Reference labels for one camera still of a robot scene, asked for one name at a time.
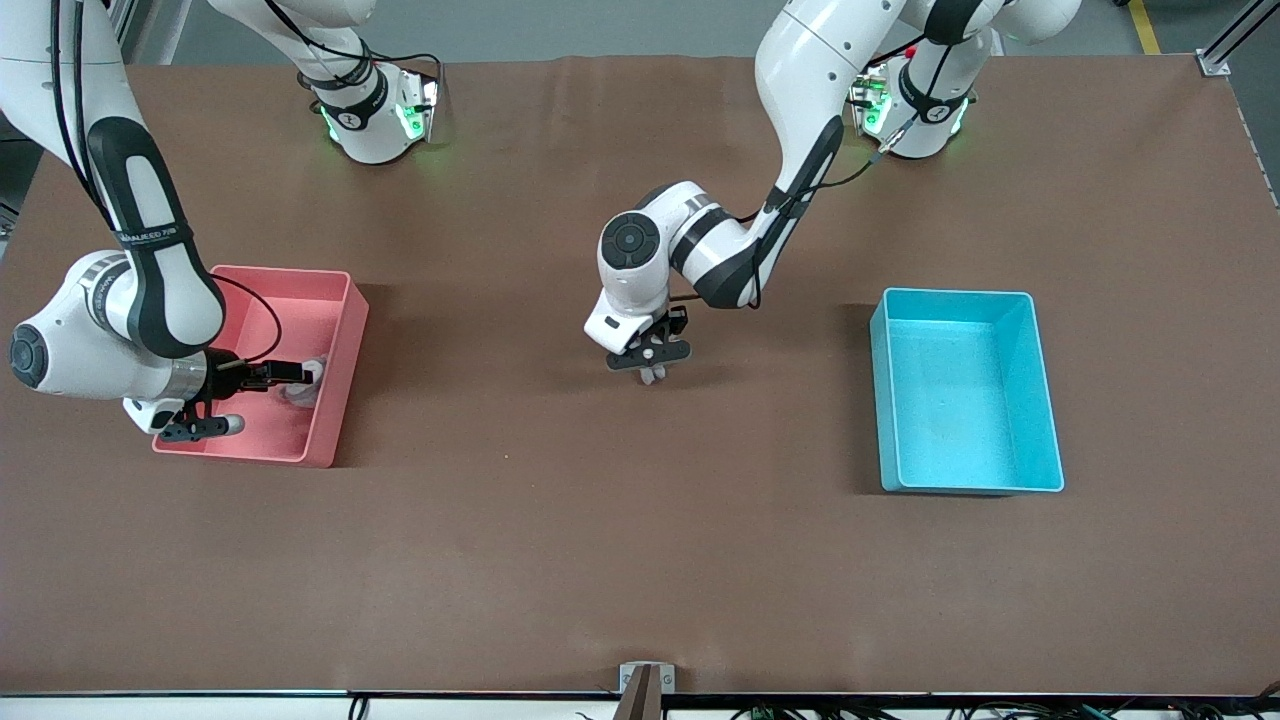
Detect small grey white-faced plush toy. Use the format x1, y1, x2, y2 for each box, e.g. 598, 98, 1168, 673
279, 356, 329, 408

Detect pink plastic box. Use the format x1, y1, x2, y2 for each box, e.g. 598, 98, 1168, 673
152, 265, 370, 469

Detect blue plastic box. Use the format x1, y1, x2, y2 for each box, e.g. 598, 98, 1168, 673
869, 287, 1066, 496

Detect brown table cover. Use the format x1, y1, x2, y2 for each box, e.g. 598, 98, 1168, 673
0, 52, 1280, 696

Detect brown narrow bar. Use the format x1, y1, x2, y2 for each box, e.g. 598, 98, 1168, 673
612, 665, 663, 720

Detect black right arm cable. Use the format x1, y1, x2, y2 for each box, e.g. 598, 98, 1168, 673
50, 0, 284, 366

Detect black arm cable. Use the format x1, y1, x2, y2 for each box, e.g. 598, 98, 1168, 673
50, 0, 284, 366
735, 45, 936, 226

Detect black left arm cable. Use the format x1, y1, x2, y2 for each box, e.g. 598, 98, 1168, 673
735, 45, 936, 226

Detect black right base cable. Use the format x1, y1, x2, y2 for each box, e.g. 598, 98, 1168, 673
370, 48, 446, 111

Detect grey metal table bracket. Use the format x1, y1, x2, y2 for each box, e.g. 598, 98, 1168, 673
618, 662, 677, 696

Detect aluminium frame profile with bracket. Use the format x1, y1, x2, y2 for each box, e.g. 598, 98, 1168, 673
1195, 0, 1280, 78

